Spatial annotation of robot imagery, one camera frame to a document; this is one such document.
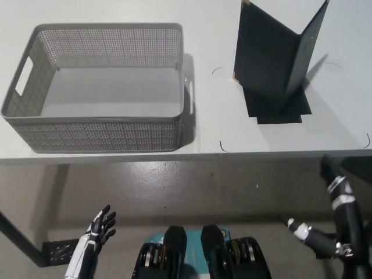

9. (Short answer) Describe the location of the grey perforated plastic basket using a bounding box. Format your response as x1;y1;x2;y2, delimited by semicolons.
0;23;195;154

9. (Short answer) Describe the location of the black metal table leg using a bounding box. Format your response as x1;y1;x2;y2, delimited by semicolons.
0;209;49;267

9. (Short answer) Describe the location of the black table frame bracket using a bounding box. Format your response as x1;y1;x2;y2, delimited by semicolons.
338;156;372;183

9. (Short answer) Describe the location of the black tape patch on table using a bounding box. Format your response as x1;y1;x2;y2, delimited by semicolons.
242;83;312;126

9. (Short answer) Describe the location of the black tape patch on floor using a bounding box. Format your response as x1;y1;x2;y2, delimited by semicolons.
42;238;81;266

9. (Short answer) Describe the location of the black hardcover notebook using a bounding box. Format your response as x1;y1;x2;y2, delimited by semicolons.
233;0;331;106

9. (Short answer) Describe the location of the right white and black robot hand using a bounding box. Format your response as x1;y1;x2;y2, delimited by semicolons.
286;155;372;279

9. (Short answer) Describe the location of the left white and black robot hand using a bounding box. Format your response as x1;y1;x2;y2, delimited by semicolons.
64;205;117;279

